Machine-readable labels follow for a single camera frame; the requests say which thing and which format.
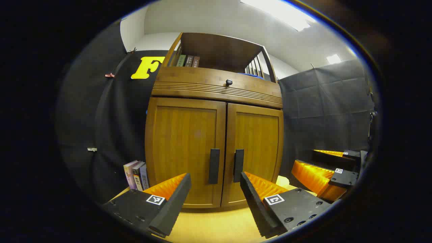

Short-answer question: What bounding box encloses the large ceiling light panel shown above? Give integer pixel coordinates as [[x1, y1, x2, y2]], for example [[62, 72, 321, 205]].
[[240, 0, 316, 32]]

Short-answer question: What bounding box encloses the wooden cabinet door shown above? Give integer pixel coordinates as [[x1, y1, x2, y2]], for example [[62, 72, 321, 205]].
[[221, 103, 285, 207], [145, 97, 226, 209]]

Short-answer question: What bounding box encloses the wooden double-door shoe cabinet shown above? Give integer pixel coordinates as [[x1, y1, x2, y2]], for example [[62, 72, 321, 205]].
[[144, 32, 285, 209]]

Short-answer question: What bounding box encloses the pink purple book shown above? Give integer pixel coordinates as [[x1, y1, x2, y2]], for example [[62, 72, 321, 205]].
[[124, 160, 139, 190]]

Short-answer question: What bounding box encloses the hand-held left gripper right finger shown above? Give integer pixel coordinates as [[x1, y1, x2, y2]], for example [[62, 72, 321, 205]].
[[240, 171, 333, 239]]

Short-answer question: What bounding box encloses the black backdrop cloth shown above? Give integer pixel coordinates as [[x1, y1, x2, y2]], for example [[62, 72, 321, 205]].
[[56, 20, 377, 203]]

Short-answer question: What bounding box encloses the blue grey book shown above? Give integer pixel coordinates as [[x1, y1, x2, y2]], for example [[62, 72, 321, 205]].
[[139, 164, 150, 190]]

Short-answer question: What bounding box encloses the blue cloth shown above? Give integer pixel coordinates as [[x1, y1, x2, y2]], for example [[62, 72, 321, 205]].
[[238, 72, 265, 80]]

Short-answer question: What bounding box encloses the wooden cabinet drawer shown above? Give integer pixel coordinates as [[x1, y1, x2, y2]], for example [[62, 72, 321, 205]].
[[152, 66, 283, 109]]

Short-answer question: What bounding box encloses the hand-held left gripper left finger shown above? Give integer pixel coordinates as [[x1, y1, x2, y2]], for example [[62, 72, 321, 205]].
[[101, 173, 192, 238]]

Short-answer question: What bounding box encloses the dark grey book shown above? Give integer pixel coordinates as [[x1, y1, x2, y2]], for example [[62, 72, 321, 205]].
[[132, 162, 145, 192]]

